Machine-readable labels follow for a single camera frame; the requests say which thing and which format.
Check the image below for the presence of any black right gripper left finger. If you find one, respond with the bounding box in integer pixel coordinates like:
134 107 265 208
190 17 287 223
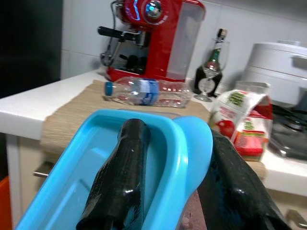
75 118 152 230

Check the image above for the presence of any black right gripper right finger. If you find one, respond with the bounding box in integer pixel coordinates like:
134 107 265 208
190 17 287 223
199 130 292 230

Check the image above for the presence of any clear container with blue lid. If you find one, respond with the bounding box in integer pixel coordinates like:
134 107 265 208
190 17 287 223
14 109 214 230

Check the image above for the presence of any small fridge body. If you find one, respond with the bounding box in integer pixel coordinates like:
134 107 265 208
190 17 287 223
0 0 64 99

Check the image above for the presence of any black gas stove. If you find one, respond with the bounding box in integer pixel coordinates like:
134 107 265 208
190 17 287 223
268 104 307 161

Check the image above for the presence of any beige woven mat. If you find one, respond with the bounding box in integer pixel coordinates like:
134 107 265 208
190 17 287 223
39 79 267 178

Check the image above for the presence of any clear plastic water bottle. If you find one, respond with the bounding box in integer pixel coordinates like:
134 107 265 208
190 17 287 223
103 76 194 108

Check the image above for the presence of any orange plastic bin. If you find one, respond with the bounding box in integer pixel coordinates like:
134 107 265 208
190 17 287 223
0 176 12 230

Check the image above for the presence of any white kitchen counter unit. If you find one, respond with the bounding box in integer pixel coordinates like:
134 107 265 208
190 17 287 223
0 69 307 230

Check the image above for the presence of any clear wine glass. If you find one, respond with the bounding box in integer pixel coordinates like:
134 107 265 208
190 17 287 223
194 38 231 103

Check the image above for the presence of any white rice cooker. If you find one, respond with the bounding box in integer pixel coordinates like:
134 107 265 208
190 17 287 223
241 40 307 108

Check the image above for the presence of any red espresso machine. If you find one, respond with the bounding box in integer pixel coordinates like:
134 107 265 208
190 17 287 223
97 0 207 83

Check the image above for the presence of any dark corked glass bottle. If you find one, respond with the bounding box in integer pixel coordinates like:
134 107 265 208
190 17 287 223
193 28 228 98

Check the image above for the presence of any short metal drawer handle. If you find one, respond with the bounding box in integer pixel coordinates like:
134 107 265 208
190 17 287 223
33 161 55 179
286 209 307 228

